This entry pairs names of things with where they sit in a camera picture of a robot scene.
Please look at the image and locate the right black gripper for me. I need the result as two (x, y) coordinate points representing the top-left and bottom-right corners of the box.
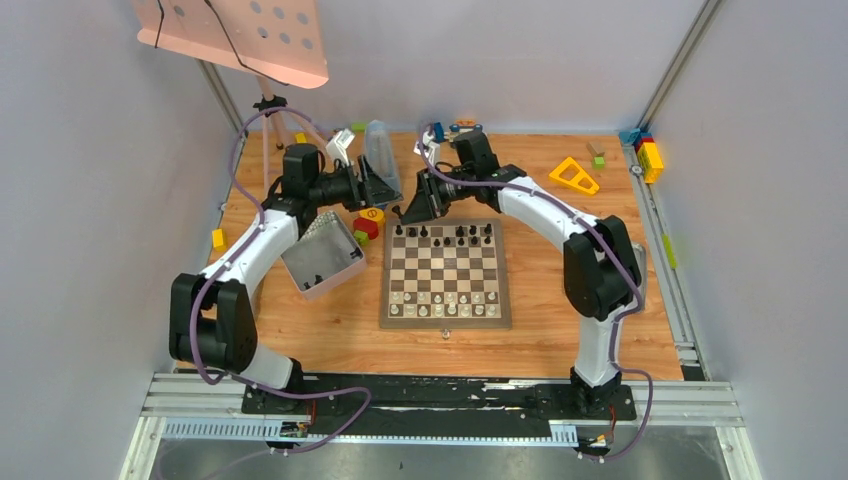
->
(402, 166), (476, 225)

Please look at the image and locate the wooden chess board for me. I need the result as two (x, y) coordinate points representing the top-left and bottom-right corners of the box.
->
(379, 218), (512, 330)

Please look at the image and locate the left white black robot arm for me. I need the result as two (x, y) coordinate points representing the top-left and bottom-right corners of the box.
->
(168, 143), (401, 413)

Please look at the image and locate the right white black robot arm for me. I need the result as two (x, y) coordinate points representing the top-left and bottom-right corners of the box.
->
(394, 129), (644, 418)

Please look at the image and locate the yellow round sign block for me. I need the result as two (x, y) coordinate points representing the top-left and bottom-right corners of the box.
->
(359, 207), (386, 226)

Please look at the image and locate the red round block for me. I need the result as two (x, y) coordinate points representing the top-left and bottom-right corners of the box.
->
(353, 217), (380, 240)

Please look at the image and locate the green small block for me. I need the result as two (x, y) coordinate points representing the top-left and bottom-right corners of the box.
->
(353, 230), (370, 246)

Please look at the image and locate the blue grey brick block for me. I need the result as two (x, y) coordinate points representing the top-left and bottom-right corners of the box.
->
(431, 122), (446, 143)

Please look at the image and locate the wooden toy car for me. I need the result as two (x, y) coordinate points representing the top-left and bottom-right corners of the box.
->
(445, 119), (483, 142)

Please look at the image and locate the yellow triangle shape toy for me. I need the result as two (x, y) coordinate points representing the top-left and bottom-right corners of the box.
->
(548, 157), (600, 196)

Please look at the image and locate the small yellow cube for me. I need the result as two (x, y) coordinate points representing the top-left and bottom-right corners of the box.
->
(211, 228), (228, 252)

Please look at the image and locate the pink music stand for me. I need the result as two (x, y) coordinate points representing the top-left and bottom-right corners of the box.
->
(127, 0), (360, 193)

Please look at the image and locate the wooden brown block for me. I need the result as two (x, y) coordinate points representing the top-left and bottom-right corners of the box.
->
(586, 142), (605, 157)

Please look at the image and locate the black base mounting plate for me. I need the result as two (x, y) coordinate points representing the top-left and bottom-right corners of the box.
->
(241, 373), (637, 438)

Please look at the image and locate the silver metal tin lid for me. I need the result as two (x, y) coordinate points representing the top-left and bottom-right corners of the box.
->
(632, 242), (647, 289)

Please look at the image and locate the stacked coloured bricks corner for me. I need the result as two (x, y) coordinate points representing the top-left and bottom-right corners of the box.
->
(618, 129), (664, 184)

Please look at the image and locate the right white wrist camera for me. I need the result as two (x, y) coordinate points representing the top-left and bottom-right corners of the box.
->
(413, 128), (441, 168)

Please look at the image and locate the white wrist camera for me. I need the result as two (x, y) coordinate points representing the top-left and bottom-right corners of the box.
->
(325, 129), (355, 166)
(413, 128), (441, 168)

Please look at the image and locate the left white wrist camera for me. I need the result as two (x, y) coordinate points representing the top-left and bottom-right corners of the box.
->
(325, 129), (355, 166)

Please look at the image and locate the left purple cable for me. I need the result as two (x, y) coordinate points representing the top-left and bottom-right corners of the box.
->
(188, 105), (374, 458)

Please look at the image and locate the purple cable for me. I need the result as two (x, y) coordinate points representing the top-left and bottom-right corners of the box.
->
(188, 105), (374, 458)
(417, 122), (655, 464)

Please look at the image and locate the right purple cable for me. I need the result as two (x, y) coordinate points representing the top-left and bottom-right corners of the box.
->
(417, 122), (655, 464)

